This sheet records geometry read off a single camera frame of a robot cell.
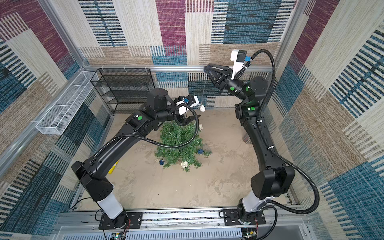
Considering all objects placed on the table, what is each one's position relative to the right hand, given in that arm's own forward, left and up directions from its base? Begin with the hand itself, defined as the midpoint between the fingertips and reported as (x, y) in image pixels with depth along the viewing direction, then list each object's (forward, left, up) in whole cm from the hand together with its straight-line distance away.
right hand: (208, 69), depth 58 cm
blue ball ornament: (-15, +24, -46) cm, 54 cm away
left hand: (-4, +5, -15) cm, 17 cm away
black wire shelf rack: (+36, +55, -36) cm, 75 cm away
